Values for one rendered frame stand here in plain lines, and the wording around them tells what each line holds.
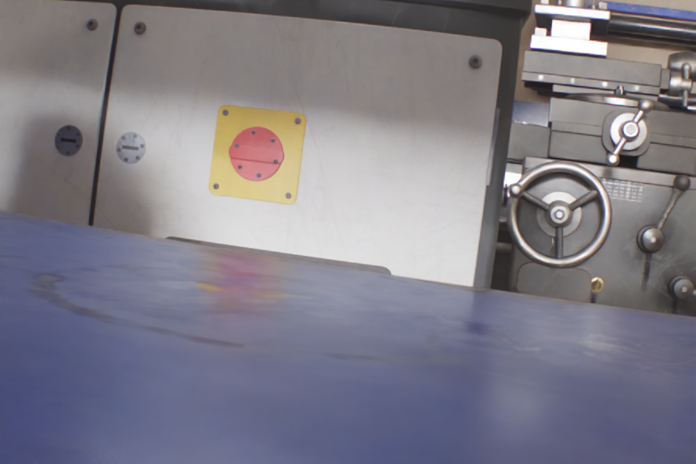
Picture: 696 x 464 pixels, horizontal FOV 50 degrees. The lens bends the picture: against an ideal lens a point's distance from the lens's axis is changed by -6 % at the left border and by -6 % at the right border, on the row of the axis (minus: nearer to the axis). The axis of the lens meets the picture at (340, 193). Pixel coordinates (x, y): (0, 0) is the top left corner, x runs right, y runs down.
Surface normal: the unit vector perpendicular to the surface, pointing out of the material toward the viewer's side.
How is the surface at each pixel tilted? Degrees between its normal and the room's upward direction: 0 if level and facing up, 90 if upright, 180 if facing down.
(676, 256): 90
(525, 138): 90
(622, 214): 90
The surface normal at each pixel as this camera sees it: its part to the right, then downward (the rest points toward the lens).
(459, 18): -0.11, 0.00
